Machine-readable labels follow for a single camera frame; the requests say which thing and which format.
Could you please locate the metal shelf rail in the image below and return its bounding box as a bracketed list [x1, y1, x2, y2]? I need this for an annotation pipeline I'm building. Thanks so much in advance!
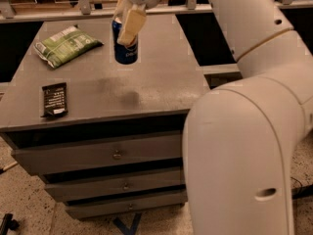
[0, 0, 313, 24]

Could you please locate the middle grey drawer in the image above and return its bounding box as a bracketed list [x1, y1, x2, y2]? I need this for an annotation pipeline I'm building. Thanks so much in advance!
[45, 166, 184, 202]

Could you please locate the bottom grey drawer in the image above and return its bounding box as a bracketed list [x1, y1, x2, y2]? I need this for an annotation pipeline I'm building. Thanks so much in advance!
[65, 189, 188, 219]

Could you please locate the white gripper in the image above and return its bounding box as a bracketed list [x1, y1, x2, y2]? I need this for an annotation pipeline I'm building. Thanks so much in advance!
[113, 0, 161, 46]

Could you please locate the black floor cable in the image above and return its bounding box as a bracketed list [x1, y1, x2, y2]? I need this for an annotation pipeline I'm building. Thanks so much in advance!
[290, 176, 313, 201]

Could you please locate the blue pepsi can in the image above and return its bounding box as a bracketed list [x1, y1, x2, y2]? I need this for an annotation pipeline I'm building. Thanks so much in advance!
[112, 18, 138, 65]

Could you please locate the black rxbar chocolate wrapper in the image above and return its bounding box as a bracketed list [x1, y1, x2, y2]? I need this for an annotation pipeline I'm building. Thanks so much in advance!
[42, 82, 67, 118]

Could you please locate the green chip bag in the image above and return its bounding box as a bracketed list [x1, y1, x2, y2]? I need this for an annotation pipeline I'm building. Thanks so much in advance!
[34, 25, 103, 69]

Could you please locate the grey drawer cabinet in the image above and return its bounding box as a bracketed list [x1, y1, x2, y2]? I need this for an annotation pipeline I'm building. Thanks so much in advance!
[0, 15, 207, 207]

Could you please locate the grey drawer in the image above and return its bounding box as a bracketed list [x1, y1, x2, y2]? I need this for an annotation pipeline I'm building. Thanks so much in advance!
[65, 189, 188, 219]
[45, 166, 184, 202]
[12, 131, 181, 175]

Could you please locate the blue floor tape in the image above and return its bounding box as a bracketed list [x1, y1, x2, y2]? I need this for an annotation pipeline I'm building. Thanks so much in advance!
[112, 212, 143, 235]

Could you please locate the black caster wheel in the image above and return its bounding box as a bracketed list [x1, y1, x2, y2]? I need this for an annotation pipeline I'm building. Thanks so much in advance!
[0, 213, 20, 235]

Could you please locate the top grey drawer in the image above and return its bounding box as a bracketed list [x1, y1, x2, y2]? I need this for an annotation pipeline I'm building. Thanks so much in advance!
[12, 131, 181, 175]

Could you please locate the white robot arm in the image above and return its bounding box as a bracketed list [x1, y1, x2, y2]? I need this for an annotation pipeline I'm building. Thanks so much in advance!
[182, 0, 313, 235]

